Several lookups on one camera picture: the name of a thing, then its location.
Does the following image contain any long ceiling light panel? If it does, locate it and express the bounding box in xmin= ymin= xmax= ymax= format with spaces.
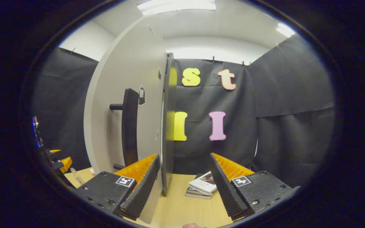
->
xmin=137 ymin=0 xmax=217 ymax=16

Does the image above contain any thin grey book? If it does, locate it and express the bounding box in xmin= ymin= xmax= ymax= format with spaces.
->
xmin=186 ymin=187 xmax=213 ymax=197

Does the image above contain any beige cabinet door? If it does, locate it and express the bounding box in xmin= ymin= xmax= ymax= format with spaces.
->
xmin=84 ymin=14 xmax=168 ymax=225

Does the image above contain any thin beige book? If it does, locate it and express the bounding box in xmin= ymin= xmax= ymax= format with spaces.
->
xmin=186 ymin=192 xmax=212 ymax=200

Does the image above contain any grey cabinet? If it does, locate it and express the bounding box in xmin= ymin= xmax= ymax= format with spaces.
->
xmin=161 ymin=53 xmax=178 ymax=197

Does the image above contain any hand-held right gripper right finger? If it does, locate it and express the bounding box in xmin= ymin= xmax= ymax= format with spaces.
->
xmin=208 ymin=153 xmax=294 ymax=221

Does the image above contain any clear bottle with red label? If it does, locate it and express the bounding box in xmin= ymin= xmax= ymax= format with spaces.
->
xmin=69 ymin=167 xmax=86 ymax=189

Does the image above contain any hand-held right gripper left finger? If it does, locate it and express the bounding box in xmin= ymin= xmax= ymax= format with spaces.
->
xmin=75 ymin=154 xmax=161 ymax=221

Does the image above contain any small ceiling light panel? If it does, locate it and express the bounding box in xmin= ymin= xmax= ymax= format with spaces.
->
xmin=277 ymin=23 xmax=296 ymax=38

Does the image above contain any white book with portrait cover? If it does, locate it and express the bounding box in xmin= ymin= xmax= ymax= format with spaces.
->
xmin=188 ymin=171 xmax=218 ymax=196

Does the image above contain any black backdrop cloth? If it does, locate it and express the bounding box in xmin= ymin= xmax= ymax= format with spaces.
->
xmin=32 ymin=33 xmax=336 ymax=187

